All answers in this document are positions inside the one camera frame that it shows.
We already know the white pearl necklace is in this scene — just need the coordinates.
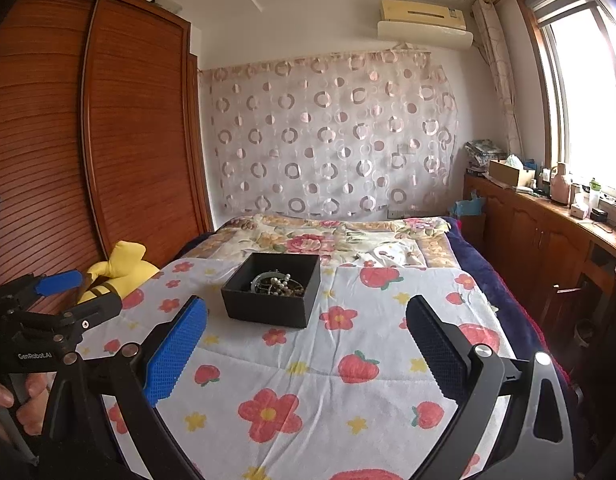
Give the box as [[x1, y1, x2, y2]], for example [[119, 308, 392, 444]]
[[257, 270, 307, 298]]

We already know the black jewelry box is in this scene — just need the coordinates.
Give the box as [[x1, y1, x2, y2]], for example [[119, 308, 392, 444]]
[[221, 252, 321, 330]]

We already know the person's left hand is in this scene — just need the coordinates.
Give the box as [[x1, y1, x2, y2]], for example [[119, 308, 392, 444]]
[[0, 372, 52, 437]]

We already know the yellow plush toy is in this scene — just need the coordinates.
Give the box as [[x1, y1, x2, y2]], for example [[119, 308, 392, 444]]
[[78, 240, 159, 304]]

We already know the dark blue blanket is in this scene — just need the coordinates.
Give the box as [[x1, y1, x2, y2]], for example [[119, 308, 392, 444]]
[[443, 217, 570, 388]]

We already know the strawberry flower print bed cover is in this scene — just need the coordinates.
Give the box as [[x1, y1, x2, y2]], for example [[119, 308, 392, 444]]
[[79, 258, 514, 479]]

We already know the blue paper bag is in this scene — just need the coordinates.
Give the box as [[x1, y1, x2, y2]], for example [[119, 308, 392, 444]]
[[449, 195, 486, 218]]

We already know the wooden side cabinet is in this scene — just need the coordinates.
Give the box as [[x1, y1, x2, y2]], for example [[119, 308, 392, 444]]
[[463, 174, 616, 363]]

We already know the wooden slatted wardrobe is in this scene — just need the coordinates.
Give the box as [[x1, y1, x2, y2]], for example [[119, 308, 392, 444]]
[[0, 0, 210, 284]]

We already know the cardboard box on cabinet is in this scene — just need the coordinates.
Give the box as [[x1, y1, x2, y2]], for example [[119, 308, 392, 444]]
[[488, 160, 536, 188]]

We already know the pink kettle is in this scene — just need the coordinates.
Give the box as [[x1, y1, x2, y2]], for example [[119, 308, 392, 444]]
[[550, 162, 571, 206]]

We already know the circle pattern sheer curtain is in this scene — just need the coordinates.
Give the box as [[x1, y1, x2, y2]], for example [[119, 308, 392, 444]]
[[199, 49, 457, 220]]

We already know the wall air conditioner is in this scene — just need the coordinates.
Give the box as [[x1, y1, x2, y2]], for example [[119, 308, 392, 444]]
[[377, 0, 474, 51]]

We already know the window with wooden frame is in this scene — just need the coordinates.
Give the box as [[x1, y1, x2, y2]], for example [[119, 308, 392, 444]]
[[516, 0, 616, 200]]

